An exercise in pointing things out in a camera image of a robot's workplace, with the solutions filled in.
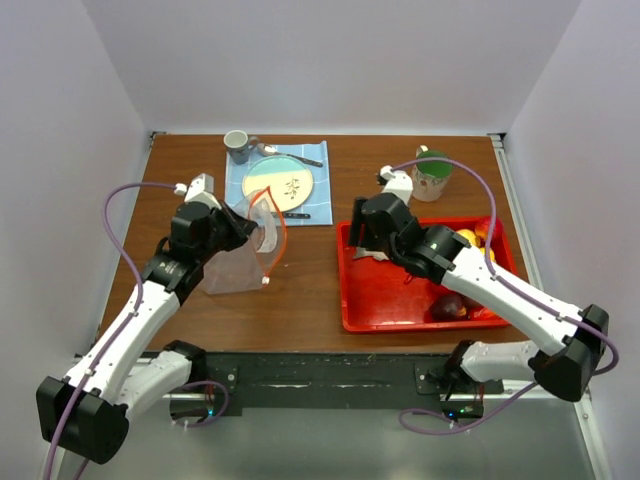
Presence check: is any grey toy fish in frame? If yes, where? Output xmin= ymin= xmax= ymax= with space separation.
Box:
xmin=353 ymin=247 xmax=388 ymax=261

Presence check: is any clear zip top bag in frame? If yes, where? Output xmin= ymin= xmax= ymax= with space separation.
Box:
xmin=198 ymin=187 xmax=288 ymax=295

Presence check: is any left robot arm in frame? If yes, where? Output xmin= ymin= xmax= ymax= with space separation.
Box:
xmin=36 ymin=201 xmax=258 ymax=464

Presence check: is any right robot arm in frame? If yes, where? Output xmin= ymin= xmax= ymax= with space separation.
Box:
xmin=349 ymin=193 xmax=609 ymax=402

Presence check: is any floral mug green inside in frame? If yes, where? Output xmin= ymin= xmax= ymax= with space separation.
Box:
xmin=410 ymin=145 xmax=454 ymax=202

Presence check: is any cream and teal plate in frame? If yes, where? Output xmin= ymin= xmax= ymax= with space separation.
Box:
xmin=242 ymin=156 xmax=314 ymax=211

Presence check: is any blue checked cloth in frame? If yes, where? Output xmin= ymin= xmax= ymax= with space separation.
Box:
xmin=225 ymin=141 xmax=333 ymax=227

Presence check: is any red plastic tray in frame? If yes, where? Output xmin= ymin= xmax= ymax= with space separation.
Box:
xmin=336 ymin=221 xmax=508 ymax=333

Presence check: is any metal spoon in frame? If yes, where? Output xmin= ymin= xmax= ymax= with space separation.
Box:
xmin=257 ymin=142 xmax=324 ymax=168

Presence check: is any yellow apple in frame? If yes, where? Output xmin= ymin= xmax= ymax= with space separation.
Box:
xmin=456 ymin=229 xmax=481 ymax=247

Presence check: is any grey mug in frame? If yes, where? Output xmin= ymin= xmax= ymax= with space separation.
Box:
xmin=223 ymin=130 xmax=259 ymax=165

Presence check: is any red apple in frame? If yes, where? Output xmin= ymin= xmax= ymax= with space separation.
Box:
xmin=474 ymin=216 xmax=504 ymax=242

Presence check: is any yellow lemon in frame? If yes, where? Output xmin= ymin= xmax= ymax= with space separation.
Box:
xmin=480 ymin=247 xmax=496 ymax=262

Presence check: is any dark red plum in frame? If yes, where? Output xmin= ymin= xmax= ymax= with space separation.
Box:
xmin=429 ymin=293 xmax=467 ymax=321

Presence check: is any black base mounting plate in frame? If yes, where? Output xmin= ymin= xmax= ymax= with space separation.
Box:
xmin=190 ymin=352 xmax=504 ymax=418

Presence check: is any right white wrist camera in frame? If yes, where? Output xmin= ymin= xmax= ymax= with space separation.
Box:
xmin=377 ymin=165 xmax=413 ymax=205

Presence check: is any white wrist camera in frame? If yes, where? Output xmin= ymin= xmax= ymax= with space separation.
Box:
xmin=377 ymin=165 xmax=413 ymax=205
xmin=173 ymin=173 xmax=219 ymax=208

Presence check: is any black handled fork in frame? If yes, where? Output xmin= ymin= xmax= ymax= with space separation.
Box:
xmin=282 ymin=212 xmax=311 ymax=220

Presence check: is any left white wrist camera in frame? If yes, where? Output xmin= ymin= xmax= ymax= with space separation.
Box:
xmin=173 ymin=173 xmax=219 ymax=208

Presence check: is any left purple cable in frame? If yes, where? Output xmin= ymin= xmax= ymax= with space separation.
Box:
xmin=40 ymin=182 xmax=177 ymax=480

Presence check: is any purple cable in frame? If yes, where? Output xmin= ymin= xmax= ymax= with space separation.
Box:
xmin=40 ymin=182 xmax=177 ymax=480
xmin=392 ymin=157 xmax=620 ymax=376

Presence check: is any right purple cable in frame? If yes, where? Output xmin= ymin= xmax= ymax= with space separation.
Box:
xmin=392 ymin=157 xmax=620 ymax=376

